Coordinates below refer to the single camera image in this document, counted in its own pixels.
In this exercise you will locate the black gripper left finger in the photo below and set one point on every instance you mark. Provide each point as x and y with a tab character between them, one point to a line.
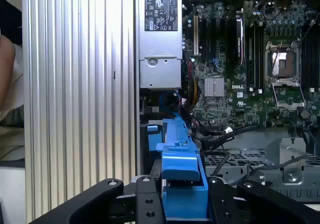
147	199

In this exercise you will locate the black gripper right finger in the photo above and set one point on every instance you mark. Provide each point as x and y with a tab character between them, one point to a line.
221	204

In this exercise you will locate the hard disk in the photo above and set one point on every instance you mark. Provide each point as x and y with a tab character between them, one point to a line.
180	164

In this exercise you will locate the black RAM slot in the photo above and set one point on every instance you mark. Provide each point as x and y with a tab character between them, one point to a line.
316	59
306	59
250	59
260	59

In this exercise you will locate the black expansion slot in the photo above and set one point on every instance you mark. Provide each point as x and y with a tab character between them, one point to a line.
239	41

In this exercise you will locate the pale yellow expansion slot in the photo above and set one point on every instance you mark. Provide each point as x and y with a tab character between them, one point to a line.
196	36

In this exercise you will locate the open PC case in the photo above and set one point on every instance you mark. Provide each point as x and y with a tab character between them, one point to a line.
250	144

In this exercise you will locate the green motherboard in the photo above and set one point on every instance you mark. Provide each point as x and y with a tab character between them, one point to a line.
225	109

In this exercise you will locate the silver chipset heat sink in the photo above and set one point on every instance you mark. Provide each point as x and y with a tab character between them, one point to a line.
214	87

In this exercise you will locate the silver power supply unit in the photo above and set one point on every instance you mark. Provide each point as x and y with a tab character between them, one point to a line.
160	66

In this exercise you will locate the metal socket cover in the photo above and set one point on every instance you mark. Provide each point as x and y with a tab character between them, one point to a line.
287	83

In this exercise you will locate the CPU socket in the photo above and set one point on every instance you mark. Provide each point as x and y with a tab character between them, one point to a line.
282	61

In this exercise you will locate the thin metal locking lever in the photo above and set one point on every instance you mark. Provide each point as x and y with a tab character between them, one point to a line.
276	56

